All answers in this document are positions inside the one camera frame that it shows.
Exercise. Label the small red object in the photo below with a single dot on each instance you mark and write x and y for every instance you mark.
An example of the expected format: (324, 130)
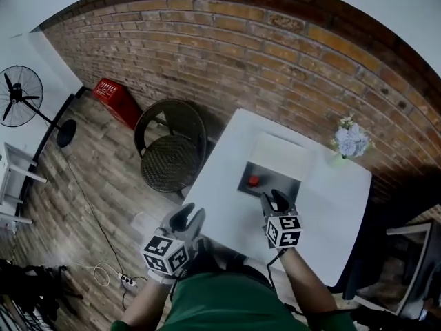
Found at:
(254, 181)

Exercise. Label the person's green shirt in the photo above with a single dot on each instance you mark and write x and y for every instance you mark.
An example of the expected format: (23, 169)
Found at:
(227, 305)

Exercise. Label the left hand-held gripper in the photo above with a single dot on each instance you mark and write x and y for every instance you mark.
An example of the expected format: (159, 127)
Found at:
(165, 257)

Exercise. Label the dark wicker chair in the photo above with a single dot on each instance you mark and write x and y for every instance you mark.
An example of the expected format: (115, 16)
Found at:
(169, 160)

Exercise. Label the black tripod stand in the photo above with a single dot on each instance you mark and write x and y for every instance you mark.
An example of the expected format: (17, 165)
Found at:
(20, 285)

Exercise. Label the dark equipment heap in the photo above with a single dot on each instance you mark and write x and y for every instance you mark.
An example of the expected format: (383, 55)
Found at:
(386, 316)

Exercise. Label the white wristband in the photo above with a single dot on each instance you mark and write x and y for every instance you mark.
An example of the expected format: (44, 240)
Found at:
(160, 278)

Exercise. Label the white box with lid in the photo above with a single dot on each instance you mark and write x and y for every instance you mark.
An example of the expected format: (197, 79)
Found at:
(275, 181)

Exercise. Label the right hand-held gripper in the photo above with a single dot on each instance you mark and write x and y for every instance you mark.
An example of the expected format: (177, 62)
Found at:
(284, 231)

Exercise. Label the light green vase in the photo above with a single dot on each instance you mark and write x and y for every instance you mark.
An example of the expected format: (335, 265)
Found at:
(339, 160)

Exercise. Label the white power strip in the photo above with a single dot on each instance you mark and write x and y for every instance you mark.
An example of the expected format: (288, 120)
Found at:
(128, 280)

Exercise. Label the pale blue flower bunch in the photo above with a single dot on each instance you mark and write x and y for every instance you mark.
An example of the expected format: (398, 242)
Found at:
(353, 140)

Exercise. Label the person's black trousers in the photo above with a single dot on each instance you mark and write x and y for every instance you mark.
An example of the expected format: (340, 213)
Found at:
(224, 264)

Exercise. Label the white metal rack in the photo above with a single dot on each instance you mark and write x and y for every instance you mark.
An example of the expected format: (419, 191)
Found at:
(10, 174)

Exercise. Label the person's left forearm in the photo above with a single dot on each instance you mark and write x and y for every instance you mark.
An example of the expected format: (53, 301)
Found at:
(144, 305)

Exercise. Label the person's right forearm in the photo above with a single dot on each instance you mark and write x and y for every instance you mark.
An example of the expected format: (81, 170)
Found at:
(303, 281)

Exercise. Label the black standing fan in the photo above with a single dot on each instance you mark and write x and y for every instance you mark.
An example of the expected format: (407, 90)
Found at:
(13, 97)

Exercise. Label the red plastic crate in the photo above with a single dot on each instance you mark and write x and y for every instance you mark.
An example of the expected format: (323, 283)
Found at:
(113, 97)

